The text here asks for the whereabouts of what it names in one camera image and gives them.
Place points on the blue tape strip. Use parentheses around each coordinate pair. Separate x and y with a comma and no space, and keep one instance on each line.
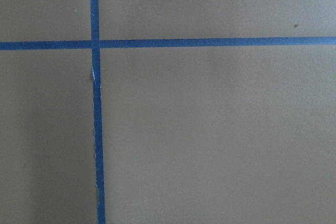
(210,42)
(95,11)

